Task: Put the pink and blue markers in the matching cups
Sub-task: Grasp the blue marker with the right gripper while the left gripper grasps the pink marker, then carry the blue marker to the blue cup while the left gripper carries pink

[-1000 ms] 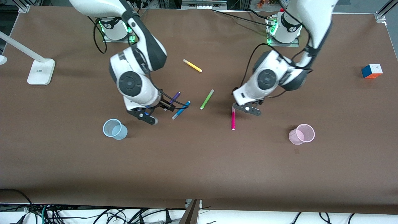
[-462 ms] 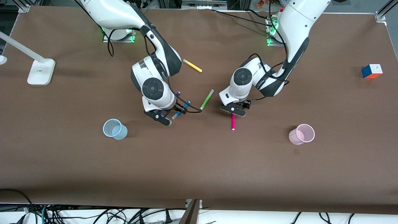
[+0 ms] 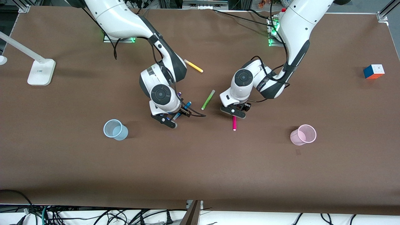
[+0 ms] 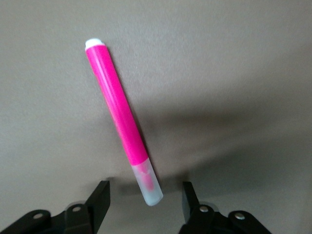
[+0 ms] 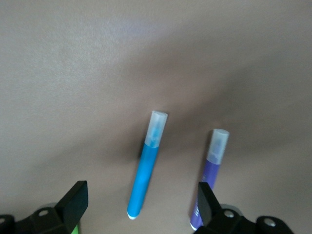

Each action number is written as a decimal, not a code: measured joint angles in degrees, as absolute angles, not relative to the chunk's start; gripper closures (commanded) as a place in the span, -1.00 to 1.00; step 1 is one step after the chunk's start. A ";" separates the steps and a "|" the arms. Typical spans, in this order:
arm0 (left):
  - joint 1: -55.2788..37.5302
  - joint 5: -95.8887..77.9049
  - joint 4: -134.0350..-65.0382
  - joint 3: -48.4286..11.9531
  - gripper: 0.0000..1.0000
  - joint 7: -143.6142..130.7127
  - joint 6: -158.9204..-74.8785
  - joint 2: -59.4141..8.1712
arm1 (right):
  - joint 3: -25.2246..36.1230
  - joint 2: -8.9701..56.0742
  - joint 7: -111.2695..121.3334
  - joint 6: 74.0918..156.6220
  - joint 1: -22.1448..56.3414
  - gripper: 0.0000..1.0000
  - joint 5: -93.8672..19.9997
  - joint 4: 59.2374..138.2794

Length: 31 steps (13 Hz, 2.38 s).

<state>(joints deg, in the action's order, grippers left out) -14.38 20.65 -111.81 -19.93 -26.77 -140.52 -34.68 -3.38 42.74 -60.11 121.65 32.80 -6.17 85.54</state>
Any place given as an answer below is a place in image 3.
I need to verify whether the blue marker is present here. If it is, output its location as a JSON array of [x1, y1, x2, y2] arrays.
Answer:
[[172, 101, 192, 121]]

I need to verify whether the green marker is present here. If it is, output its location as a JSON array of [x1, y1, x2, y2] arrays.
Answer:
[[201, 90, 216, 111]]

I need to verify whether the yellow marker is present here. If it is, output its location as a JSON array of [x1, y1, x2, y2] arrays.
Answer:
[[184, 59, 204, 73]]

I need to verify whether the blue mesh cup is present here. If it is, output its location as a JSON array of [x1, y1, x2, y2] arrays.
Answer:
[[103, 119, 129, 141]]

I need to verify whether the brown table cover sheet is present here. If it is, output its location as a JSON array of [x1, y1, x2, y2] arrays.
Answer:
[[0, 6, 400, 216]]

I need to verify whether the pink mesh cup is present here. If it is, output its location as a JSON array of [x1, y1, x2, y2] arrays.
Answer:
[[290, 124, 317, 146]]

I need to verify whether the grey metal beam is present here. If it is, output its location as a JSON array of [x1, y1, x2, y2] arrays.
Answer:
[[182, 0, 229, 10]]

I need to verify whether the white desk lamp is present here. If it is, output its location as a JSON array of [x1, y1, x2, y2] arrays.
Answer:
[[0, 31, 57, 86]]

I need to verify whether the colourful puzzle cube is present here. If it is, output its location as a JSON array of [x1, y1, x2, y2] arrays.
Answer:
[[363, 64, 385, 80]]

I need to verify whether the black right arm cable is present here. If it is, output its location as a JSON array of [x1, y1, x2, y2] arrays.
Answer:
[[82, 6, 207, 118]]

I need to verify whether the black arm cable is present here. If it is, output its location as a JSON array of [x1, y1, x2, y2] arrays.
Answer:
[[248, 16, 293, 103], [82, 6, 207, 118]]

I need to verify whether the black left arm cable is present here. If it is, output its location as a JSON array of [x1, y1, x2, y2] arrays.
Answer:
[[248, 16, 293, 103]]

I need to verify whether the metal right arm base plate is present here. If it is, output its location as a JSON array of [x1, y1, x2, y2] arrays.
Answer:
[[103, 34, 137, 43]]

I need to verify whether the long black table cable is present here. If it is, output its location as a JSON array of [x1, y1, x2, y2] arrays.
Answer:
[[212, 9, 275, 26]]

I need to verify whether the short black table cable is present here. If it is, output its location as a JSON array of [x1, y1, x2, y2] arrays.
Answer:
[[249, 9, 271, 19]]

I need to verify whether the black looped floor cable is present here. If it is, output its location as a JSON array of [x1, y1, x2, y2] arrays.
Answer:
[[0, 189, 35, 225]]

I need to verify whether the aluminium frame post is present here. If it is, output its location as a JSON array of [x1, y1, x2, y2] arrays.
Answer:
[[12, 0, 32, 13], [377, 0, 400, 23]]

